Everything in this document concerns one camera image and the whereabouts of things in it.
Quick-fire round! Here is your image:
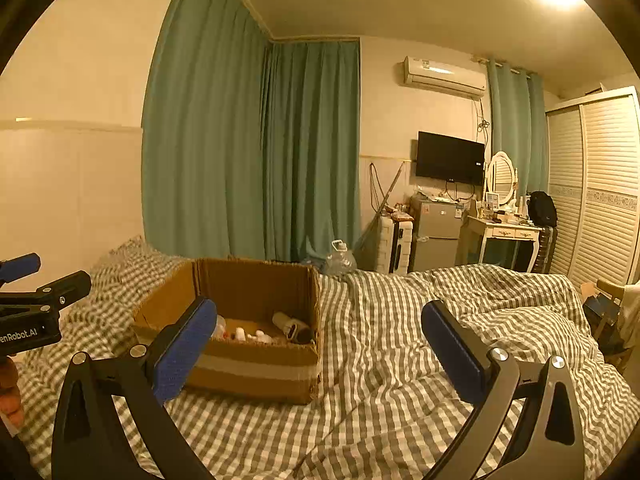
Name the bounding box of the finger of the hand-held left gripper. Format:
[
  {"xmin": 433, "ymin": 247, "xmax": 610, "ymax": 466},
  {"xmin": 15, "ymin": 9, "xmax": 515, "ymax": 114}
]
[
  {"xmin": 0, "ymin": 270, "xmax": 92, "ymax": 311},
  {"xmin": 0, "ymin": 253, "xmax": 42, "ymax": 286}
]

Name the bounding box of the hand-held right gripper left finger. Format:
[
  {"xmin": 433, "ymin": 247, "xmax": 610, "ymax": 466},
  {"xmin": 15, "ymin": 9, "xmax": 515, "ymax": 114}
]
[{"xmin": 51, "ymin": 296, "xmax": 218, "ymax": 480}]

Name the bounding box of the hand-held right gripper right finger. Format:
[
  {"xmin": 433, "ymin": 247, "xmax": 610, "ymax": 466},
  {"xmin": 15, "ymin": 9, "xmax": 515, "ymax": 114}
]
[{"xmin": 421, "ymin": 300, "xmax": 586, "ymax": 480}]

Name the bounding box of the brown cardboard box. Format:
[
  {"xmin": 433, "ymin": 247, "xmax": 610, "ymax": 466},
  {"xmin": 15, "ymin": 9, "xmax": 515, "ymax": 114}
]
[{"xmin": 131, "ymin": 257, "xmax": 323, "ymax": 406}]

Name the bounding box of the person's left hand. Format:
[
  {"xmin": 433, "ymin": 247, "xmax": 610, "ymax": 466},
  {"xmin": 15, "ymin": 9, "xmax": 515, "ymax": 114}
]
[{"xmin": 0, "ymin": 357, "xmax": 25, "ymax": 428}]

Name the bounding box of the grey checked duvet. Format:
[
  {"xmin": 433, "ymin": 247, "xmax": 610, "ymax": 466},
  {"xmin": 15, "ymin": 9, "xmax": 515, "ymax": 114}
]
[{"xmin": 15, "ymin": 234, "xmax": 640, "ymax": 480}]

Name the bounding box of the grey small fridge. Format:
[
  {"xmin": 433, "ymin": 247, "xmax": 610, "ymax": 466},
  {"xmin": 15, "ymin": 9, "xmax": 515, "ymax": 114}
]
[{"xmin": 410, "ymin": 196, "xmax": 468, "ymax": 273}]

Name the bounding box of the white radiator heater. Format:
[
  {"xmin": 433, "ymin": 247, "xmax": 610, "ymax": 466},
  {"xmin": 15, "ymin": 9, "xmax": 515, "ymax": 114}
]
[{"xmin": 376, "ymin": 215, "xmax": 415, "ymax": 275}]

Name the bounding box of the white dressing table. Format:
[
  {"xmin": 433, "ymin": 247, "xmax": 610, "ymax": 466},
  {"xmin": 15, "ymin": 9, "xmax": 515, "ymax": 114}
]
[{"xmin": 460, "ymin": 212, "xmax": 543, "ymax": 273}]

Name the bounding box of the large clear water jug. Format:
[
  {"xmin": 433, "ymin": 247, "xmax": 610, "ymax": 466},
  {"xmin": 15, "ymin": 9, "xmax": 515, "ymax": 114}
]
[{"xmin": 325, "ymin": 240, "xmax": 358, "ymax": 276}]

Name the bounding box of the wooden chair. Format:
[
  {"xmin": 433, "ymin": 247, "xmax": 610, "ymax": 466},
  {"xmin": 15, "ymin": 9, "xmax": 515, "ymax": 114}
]
[{"xmin": 580, "ymin": 280, "xmax": 640, "ymax": 361}]

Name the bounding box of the black backpack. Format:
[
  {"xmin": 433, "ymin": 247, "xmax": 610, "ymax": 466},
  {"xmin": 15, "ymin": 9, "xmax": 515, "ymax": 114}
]
[{"xmin": 527, "ymin": 191, "xmax": 558, "ymax": 228}]

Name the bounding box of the white oval mirror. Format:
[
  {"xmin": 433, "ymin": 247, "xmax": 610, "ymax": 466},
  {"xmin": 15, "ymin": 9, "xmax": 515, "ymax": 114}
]
[{"xmin": 486, "ymin": 151, "xmax": 518, "ymax": 207}]

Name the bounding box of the wide green curtain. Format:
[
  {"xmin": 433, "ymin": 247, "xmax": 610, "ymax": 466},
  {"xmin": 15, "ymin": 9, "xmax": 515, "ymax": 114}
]
[{"xmin": 141, "ymin": 0, "xmax": 273, "ymax": 261}]

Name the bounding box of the white louvred wardrobe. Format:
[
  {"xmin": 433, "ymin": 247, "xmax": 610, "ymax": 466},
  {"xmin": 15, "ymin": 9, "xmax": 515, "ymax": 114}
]
[{"xmin": 545, "ymin": 86, "xmax": 640, "ymax": 291}]

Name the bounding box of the green corner curtain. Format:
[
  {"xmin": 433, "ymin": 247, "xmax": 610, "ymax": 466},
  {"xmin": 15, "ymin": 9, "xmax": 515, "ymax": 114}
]
[{"xmin": 262, "ymin": 39, "xmax": 362, "ymax": 263}]

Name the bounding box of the narrow green curtain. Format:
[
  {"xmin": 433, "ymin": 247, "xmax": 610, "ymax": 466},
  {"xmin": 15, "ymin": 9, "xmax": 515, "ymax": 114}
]
[{"xmin": 487, "ymin": 57, "xmax": 549, "ymax": 196}]

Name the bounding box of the white air conditioner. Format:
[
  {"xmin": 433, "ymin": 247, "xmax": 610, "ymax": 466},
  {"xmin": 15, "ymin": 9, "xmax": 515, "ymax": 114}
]
[{"xmin": 400, "ymin": 56, "xmax": 487, "ymax": 100}]

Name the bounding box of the long-handled broom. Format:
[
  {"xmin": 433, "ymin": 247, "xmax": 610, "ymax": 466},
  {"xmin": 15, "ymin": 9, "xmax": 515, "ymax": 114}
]
[{"xmin": 355, "ymin": 162, "xmax": 406, "ymax": 251}]

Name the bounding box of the black wall television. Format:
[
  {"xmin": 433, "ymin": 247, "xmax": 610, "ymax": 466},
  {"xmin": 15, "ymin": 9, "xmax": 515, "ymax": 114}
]
[{"xmin": 416, "ymin": 131, "xmax": 486, "ymax": 186}]

